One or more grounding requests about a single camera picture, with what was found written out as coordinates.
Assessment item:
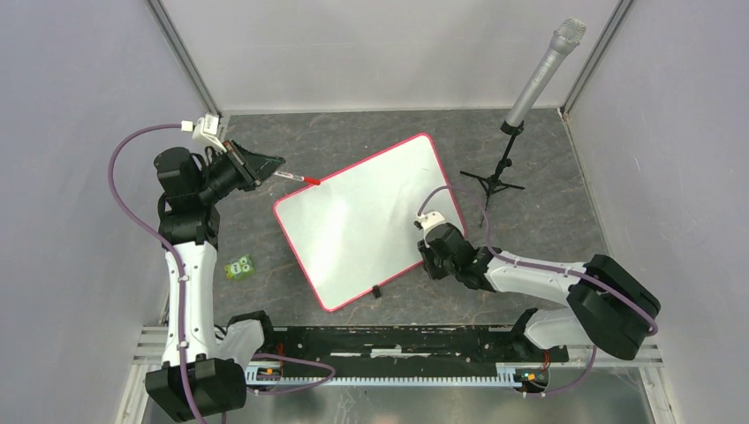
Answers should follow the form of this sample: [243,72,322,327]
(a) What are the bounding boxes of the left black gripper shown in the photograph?
[195,138,285,204]

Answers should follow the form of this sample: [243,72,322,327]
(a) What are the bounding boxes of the red capped whiteboard marker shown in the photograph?
[273,170,322,186]

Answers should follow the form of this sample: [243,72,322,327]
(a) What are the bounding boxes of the white board with pink rim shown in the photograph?
[274,133,466,312]

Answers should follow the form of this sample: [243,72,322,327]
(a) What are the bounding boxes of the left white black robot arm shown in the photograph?
[145,140,285,423]

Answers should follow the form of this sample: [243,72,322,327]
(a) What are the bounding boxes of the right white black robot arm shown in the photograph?
[417,222,662,360]

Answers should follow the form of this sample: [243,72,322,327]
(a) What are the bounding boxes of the black microphone tripod stand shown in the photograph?
[460,121,526,210]

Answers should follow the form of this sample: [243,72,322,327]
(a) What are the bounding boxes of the small green eraser toy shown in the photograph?
[224,254,255,281]

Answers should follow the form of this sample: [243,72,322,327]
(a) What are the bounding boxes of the silver microphone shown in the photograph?
[503,18,586,128]

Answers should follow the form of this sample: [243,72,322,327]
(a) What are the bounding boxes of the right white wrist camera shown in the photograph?
[414,211,447,234]

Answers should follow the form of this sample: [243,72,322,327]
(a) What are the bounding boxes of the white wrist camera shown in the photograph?
[414,211,447,234]
[192,114,226,152]

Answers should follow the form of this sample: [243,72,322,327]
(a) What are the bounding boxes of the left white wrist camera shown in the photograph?
[192,114,226,152]

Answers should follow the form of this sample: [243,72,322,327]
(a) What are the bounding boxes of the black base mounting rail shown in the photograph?
[261,325,569,379]

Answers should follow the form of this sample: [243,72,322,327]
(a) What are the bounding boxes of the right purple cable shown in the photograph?
[416,185,660,398]

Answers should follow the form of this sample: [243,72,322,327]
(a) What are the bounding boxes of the white slotted cable duct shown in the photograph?
[245,365,549,390]

